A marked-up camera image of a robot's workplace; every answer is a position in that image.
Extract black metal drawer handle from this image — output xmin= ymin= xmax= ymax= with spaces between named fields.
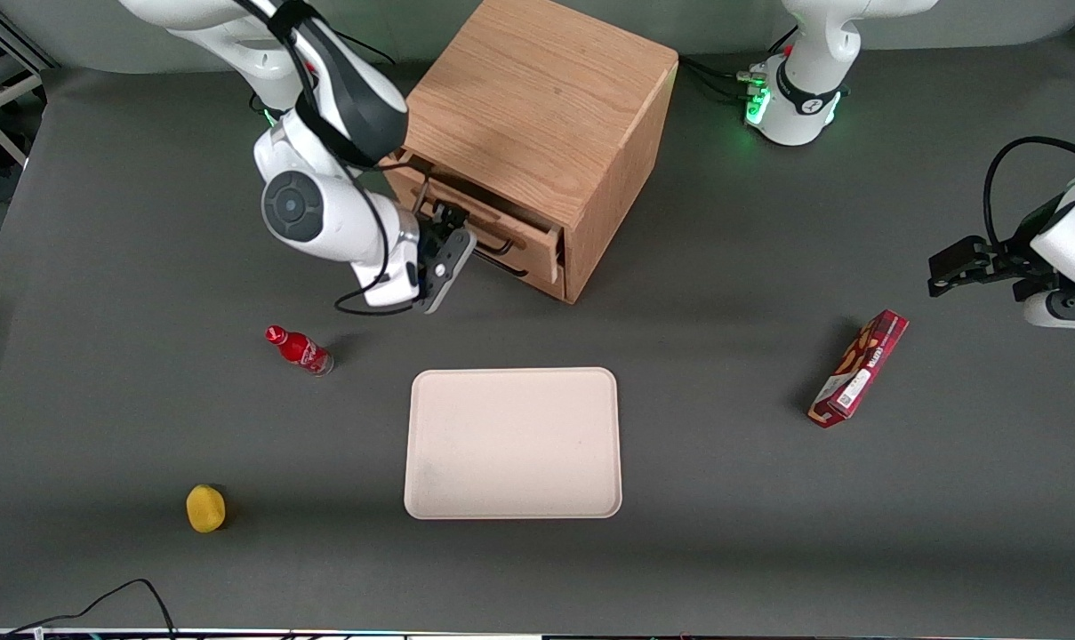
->
xmin=473 ymin=252 xmax=531 ymax=278
xmin=411 ymin=176 xmax=517 ymax=259

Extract wooden drawer with black handle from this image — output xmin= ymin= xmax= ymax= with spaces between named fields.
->
xmin=493 ymin=263 xmax=566 ymax=301
xmin=386 ymin=149 xmax=565 ymax=287

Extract wooden two-drawer cabinet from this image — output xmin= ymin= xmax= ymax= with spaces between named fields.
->
xmin=382 ymin=0 xmax=680 ymax=306

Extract red cookie box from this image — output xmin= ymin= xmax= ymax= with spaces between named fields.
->
xmin=807 ymin=309 xmax=910 ymax=429

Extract red cola bottle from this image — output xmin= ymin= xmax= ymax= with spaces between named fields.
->
xmin=265 ymin=325 xmax=334 ymax=377

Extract beige plastic tray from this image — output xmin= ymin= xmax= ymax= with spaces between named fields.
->
xmin=404 ymin=367 xmax=623 ymax=520

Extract yellow lemon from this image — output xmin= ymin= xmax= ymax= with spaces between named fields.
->
xmin=186 ymin=484 xmax=228 ymax=534

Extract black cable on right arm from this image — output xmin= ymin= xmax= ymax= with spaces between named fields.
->
xmin=235 ymin=0 xmax=418 ymax=317

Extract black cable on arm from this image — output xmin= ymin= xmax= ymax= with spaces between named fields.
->
xmin=235 ymin=0 xmax=418 ymax=317
xmin=984 ymin=136 xmax=1075 ymax=250

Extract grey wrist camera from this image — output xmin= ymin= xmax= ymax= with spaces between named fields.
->
xmin=423 ymin=231 xmax=478 ymax=315

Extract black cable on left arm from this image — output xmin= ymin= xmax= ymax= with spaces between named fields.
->
xmin=984 ymin=136 xmax=1075 ymax=250

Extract black cables at right arm base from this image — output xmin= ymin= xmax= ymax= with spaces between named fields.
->
xmin=333 ymin=30 xmax=397 ymax=68

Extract black cables at arm base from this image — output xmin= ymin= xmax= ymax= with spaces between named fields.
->
xmin=678 ymin=27 xmax=800 ymax=100
xmin=333 ymin=30 xmax=397 ymax=68

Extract black cables at left arm base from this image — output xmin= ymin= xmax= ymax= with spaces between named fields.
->
xmin=678 ymin=27 xmax=800 ymax=100

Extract black cable at table edge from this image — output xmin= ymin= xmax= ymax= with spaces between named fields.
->
xmin=7 ymin=579 xmax=179 ymax=637

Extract aluminium profile rail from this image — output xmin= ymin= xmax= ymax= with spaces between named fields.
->
xmin=0 ymin=0 xmax=60 ymax=74

